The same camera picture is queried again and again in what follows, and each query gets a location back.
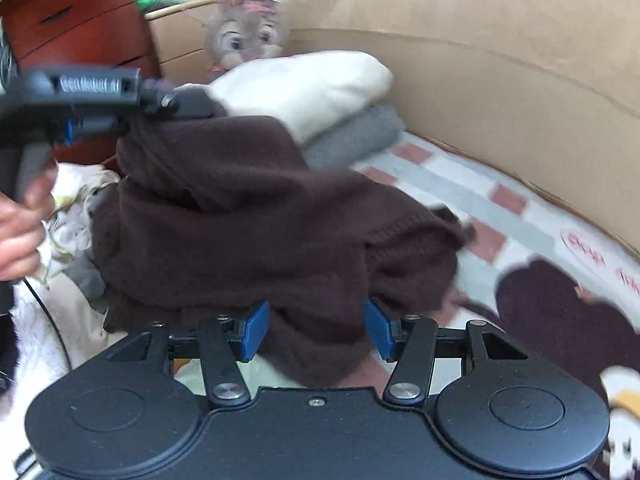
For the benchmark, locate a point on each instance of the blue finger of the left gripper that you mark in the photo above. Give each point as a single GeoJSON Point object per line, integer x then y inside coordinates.
{"type": "Point", "coordinates": [186, 104]}

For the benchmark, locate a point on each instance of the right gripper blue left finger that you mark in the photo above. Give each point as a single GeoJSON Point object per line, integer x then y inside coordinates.
{"type": "Point", "coordinates": [224, 342]}

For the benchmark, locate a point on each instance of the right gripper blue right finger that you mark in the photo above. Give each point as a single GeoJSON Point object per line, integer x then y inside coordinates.
{"type": "Point", "coordinates": [409, 342]}

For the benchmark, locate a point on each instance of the dark brown cable-knit sweater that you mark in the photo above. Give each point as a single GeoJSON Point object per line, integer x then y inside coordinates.
{"type": "Point", "coordinates": [213, 215]}

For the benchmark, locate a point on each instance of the pile of white clothes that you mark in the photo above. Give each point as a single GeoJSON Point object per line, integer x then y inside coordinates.
{"type": "Point", "coordinates": [57, 321]}

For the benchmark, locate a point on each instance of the person's left hand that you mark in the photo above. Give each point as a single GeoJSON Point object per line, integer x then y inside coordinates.
{"type": "Point", "coordinates": [22, 230]}

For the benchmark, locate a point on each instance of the cream cabinet behind bunny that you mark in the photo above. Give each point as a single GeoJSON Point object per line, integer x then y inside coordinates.
{"type": "Point", "coordinates": [179, 35]}

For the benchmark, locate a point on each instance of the grey plush bunny toy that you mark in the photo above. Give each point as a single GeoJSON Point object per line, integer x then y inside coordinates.
{"type": "Point", "coordinates": [241, 31]}

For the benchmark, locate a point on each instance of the folded white sweater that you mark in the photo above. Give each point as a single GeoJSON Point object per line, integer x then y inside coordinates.
{"type": "Point", "coordinates": [300, 95]}

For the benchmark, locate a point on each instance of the red wooden drawer cabinet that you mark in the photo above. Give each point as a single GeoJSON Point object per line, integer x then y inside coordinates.
{"type": "Point", "coordinates": [106, 32]}

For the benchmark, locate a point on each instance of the checkered pink grey rug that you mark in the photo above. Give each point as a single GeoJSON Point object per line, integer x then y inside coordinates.
{"type": "Point", "coordinates": [548, 279]}

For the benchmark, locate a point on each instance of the folded grey sweater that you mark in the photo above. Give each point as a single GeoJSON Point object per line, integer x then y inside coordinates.
{"type": "Point", "coordinates": [374, 129]}

